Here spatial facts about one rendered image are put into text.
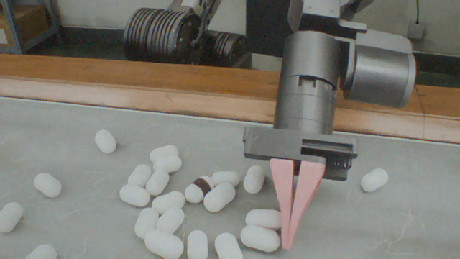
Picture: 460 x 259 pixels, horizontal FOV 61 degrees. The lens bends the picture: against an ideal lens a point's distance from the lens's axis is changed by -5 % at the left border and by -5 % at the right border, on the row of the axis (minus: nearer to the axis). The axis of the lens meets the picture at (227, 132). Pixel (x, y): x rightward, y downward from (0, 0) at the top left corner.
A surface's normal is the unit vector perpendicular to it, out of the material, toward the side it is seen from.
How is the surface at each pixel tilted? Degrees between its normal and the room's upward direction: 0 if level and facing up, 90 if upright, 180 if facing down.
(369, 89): 92
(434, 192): 0
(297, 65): 42
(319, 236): 0
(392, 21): 90
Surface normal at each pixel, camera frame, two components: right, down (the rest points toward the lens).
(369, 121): -0.18, -0.20
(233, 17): -0.26, 0.52
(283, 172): -0.21, 0.06
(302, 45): -0.48, -0.33
